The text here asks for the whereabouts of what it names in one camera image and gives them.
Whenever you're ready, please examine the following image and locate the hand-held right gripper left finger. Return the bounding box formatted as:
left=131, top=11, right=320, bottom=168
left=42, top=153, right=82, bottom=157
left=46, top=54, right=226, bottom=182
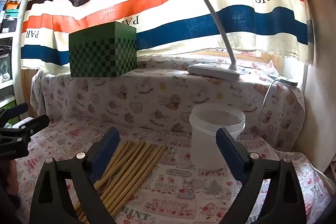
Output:
left=29, top=127, right=121, bottom=224

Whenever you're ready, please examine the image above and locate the cluttered storage shelf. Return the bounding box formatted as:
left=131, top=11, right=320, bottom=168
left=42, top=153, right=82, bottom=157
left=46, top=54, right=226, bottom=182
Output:
left=0, top=0, right=34, bottom=109

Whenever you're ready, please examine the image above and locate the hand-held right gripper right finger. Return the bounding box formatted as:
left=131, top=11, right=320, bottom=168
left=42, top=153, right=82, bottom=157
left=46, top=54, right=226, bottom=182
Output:
left=215, top=127, right=307, bottom=224

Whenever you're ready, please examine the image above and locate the wooden cabinet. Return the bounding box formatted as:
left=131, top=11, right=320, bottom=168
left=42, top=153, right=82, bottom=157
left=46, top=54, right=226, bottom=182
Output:
left=21, top=69, right=36, bottom=111

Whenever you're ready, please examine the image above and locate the bear print cloth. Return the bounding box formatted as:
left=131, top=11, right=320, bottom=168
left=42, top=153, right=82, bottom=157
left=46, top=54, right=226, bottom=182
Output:
left=30, top=59, right=306, bottom=151

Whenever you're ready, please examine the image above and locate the white cable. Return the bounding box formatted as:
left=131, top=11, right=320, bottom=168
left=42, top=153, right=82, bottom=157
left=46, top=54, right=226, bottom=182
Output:
left=260, top=78, right=279, bottom=115

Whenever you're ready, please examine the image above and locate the bundle of bamboo chopsticks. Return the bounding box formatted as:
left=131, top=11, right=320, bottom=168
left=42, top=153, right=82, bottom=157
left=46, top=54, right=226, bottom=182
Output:
left=71, top=140, right=167, bottom=224

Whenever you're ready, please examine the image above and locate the white desk lamp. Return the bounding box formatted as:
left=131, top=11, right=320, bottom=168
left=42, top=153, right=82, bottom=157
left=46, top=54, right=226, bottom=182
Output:
left=148, top=0, right=241, bottom=81

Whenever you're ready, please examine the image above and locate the striped curtain cloth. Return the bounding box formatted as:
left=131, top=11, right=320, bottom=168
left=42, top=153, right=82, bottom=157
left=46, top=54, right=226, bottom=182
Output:
left=20, top=0, right=315, bottom=75

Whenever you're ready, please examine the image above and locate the white power strip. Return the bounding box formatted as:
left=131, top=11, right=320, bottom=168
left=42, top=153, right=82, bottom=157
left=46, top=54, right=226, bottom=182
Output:
left=268, top=74, right=298, bottom=87

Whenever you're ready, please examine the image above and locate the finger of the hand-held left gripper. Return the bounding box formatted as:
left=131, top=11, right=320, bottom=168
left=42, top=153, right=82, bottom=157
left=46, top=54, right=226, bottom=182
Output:
left=0, top=115, right=50, bottom=146
left=0, top=102, right=29, bottom=125

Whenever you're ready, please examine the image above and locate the white plastic cup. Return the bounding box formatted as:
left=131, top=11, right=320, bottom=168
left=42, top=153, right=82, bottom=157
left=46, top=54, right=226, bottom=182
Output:
left=189, top=103, right=246, bottom=170

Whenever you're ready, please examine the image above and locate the strawberry print tablecloth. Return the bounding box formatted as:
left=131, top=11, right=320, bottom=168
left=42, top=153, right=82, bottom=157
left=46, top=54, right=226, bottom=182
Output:
left=16, top=119, right=332, bottom=224

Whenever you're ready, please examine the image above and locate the green checkered box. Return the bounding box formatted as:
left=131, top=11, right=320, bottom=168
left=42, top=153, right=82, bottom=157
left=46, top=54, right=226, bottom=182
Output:
left=69, top=21, right=137, bottom=78

